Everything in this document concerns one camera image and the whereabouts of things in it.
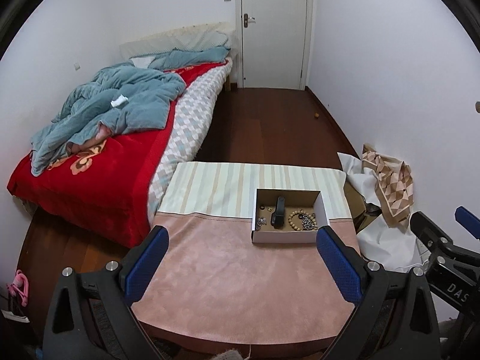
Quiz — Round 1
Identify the red bed blanket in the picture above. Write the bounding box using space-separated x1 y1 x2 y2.
7 62 225 248

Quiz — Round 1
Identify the wooden bead bracelet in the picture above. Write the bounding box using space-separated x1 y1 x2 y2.
287 209 307 232

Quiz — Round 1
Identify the white cardboard box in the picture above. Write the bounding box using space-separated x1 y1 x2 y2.
251 189 329 245

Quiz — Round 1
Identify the pink and striped table cloth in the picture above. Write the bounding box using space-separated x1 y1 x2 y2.
133 162 357 345

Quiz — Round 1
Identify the teal blue quilt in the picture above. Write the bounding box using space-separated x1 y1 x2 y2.
31 46 230 176

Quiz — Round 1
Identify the pale pillow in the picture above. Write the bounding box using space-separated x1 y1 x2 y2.
120 22 239 59

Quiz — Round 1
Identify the pink hanger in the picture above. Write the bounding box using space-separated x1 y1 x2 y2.
7 270 29 307

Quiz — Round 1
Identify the beige geometric pattern scarf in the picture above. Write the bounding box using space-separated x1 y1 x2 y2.
362 144 414 229

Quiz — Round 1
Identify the white door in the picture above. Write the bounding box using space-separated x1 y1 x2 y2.
235 0 313 90

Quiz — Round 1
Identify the checkered bed sheet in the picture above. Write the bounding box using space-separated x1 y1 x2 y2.
147 57 233 224

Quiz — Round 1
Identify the black smart band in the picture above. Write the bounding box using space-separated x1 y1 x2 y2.
270 196 286 229

